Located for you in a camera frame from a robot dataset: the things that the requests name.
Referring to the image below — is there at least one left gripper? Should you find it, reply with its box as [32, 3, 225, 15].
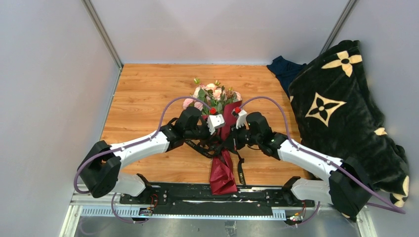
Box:
[185, 118, 220, 148]

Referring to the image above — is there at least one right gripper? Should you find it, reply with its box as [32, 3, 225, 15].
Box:
[222, 121, 262, 151]

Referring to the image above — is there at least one black strap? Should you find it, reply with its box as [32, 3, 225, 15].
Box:
[184, 135, 247, 187]

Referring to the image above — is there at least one dark red wrapping paper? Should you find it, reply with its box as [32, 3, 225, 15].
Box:
[209, 102, 242, 195]

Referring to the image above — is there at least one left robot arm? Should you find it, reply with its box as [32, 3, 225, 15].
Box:
[75, 107, 225, 204]

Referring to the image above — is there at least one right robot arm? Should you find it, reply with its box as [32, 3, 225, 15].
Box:
[226, 108, 373, 220]

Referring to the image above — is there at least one black blanket with cream flowers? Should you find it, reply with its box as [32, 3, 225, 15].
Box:
[288, 40, 410, 217]

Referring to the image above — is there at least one dark blue cloth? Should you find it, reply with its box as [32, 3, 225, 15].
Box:
[266, 56, 307, 98]

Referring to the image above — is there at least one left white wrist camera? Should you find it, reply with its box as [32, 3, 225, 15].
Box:
[207, 115, 225, 135]

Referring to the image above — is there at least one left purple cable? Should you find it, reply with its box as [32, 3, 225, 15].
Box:
[73, 96, 217, 225]

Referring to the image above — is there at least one purple cable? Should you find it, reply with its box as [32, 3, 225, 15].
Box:
[234, 96, 407, 226]
[73, 96, 217, 225]

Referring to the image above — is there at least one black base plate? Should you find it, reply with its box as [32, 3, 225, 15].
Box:
[119, 183, 315, 217]

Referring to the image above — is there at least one aluminium rail frame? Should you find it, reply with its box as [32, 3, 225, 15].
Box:
[60, 183, 377, 237]

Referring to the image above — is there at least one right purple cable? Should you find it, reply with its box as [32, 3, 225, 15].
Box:
[234, 96, 407, 226]

